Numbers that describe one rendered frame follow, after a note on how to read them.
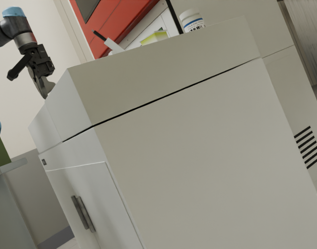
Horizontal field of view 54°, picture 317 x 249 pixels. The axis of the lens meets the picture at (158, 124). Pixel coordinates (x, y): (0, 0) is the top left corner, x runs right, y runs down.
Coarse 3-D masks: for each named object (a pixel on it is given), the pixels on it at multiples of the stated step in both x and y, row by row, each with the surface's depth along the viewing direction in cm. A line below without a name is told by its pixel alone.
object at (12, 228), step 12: (0, 168) 82; (12, 168) 87; (0, 180) 91; (0, 192) 89; (0, 204) 87; (12, 204) 91; (0, 216) 86; (12, 216) 89; (0, 228) 86; (12, 228) 88; (24, 228) 92; (0, 240) 85; (12, 240) 87; (24, 240) 90
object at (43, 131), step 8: (40, 112) 113; (48, 112) 103; (40, 120) 119; (48, 120) 107; (32, 128) 140; (40, 128) 125; (48, 128) 112; (32, 136) 148; (40, 136) 132; (48, 136) 117; (56, 136) 107; (40, 144) 139; (48, 144) 123; (56, 144) 112; (40, 152) 147
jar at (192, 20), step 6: (186, 12) 105; (192, 12) 105; (198, 12) 106; (180, 18) 108; (186, 18) 106; (192, 18) 105; (198, 18) 105; (186, 24) 106; (192, 24) 105; (198, 24) 105; (204, 24) 106; (186, 30) 107; (192, 30) 105
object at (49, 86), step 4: (44, 76) 116; (36, 80) 115; (44, 80) 116; (44, 84) 116; (48, 84) 116; (52, 84) 117; (40, 88) 115; (44, 88) 115; (48, 88) 116; (52, 88) 117; (44, 92) 115; (44, 96) 116
